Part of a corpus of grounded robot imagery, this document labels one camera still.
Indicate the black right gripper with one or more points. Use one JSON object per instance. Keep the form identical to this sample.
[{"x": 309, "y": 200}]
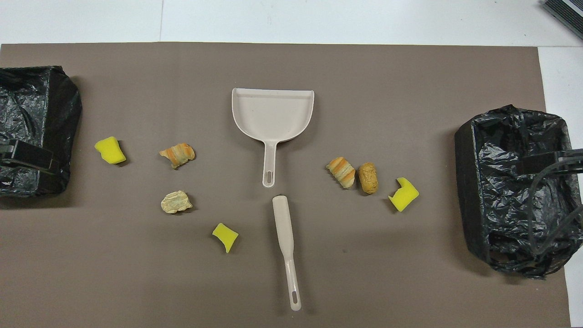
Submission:
[{"x": 571, "y": 160}]

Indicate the notched yellow sponge piece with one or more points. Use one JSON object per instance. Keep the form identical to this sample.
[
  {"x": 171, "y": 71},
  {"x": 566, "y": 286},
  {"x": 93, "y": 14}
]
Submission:
[{"x": 404, "y": 197}]

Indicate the striped orange croissant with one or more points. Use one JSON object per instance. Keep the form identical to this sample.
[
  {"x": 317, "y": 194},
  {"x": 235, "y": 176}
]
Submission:
[
  {"x": 178, "y": 154},
  {"x": 341, "y": 171}
]

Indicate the pale bread piece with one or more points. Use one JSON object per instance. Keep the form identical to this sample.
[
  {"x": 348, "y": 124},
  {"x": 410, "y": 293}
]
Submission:
[{"x": 175, "y": 202}]

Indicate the brown bread roll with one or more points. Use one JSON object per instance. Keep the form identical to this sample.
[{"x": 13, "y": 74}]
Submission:
[{"x": 368, "y": 178}]

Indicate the beige plastic dustpan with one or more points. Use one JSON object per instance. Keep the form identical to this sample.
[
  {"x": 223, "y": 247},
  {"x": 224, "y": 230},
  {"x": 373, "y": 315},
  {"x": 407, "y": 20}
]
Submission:
[{"x": 272, "y": 114}]

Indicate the beige hand brush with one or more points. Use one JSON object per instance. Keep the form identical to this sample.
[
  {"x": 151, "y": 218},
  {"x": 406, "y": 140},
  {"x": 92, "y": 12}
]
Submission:
[{"x": 283, "y": 223}]

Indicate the black bag lined bin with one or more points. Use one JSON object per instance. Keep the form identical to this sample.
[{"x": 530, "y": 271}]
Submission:
[
  {"x": 27, "y": 105},
  {"x": 505, "y": 136}
]

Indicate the dark ribbed device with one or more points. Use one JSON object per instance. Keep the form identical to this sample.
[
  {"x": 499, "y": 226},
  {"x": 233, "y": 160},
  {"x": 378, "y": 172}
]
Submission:
[{"x": 569, "y": 13}]

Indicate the brown paper table mat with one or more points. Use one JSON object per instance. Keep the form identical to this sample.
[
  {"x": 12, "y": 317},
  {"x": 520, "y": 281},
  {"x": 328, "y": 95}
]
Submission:
[{"x": 319, "y": 68}]

